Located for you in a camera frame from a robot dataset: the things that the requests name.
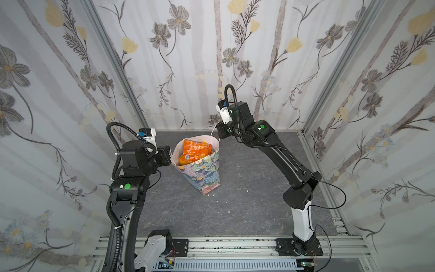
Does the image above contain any small orange snack packet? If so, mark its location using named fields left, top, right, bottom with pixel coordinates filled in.
left=179, top=139, right=213, bottom=165

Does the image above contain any white paper bag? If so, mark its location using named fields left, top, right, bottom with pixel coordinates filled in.
left=172, top=134, right=220, bottom=195

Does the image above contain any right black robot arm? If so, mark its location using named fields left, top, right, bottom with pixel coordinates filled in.
left=216, top=85, right=323, bottom=257

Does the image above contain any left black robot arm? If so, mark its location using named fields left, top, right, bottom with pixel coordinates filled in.
left=102, top=122, right=175, bottom=272

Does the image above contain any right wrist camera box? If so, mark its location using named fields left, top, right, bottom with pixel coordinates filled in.
left=216, top=100, right=232, bottom=125

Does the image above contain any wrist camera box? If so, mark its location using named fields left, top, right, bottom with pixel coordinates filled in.
left=138, top=128, right=157, bottom=148
left=216, top=100, right=232, bottom=125

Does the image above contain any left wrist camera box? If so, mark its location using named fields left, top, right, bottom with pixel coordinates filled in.
left=138, top=128, right=157, bottom=148

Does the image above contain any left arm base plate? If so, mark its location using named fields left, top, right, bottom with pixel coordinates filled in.
left=169, top=239, right=189, bottom=258

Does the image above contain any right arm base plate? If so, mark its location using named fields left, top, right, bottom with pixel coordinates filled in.
left=275, top=238, right=324, bottom=257

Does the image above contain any white slotted cable duct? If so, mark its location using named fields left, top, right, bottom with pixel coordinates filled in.
left=152, top=259, right=304, bottom=272

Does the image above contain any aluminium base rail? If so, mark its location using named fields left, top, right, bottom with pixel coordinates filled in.
left=88, top=217, right=379, bottom=272

